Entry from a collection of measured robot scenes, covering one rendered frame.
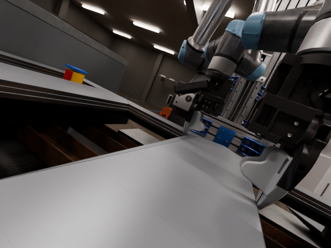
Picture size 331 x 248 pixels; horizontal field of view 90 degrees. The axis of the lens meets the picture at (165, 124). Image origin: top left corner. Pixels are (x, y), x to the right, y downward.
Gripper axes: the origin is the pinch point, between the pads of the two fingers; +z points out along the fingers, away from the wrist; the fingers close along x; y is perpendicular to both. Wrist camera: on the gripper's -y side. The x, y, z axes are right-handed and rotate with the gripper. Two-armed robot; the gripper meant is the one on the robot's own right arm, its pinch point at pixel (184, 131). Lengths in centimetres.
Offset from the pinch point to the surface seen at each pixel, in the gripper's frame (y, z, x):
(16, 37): -71, -5, -15
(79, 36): -71, -17, 8
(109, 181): 5.1, 0.7, -40.8
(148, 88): -526, 3, 878
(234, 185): 16.9, 0.6, -22.7
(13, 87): -25.2, 1.8, -34.5
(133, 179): 6.1, 0.7, -38.3
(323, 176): 186, 10, 321
